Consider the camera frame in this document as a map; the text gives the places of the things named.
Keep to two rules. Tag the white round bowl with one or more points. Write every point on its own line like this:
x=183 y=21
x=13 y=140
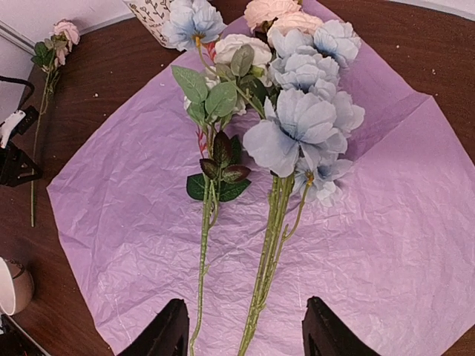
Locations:
x=17 y=287

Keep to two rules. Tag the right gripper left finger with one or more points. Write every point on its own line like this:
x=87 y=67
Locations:
x=167 y=334

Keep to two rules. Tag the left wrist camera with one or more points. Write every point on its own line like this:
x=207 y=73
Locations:
x=17 y=123

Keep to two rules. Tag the blue fake flower stem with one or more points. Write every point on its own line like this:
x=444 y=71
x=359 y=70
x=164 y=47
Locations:
x=302 y=135

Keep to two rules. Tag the pink fake flower stem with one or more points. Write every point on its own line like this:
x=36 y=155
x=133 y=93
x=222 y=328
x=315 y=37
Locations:
x=281 y=22

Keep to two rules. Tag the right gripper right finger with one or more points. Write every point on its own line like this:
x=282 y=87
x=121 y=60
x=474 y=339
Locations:
x=325 y=334

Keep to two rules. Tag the patterned mug orange inside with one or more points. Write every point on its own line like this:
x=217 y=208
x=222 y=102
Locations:
x=152 y=14

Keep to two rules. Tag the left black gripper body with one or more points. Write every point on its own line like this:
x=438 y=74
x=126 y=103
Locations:
x=17 y=167

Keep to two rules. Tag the white fake flower stem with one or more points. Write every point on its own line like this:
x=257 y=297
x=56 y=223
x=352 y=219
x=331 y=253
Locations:
x=232 y=81

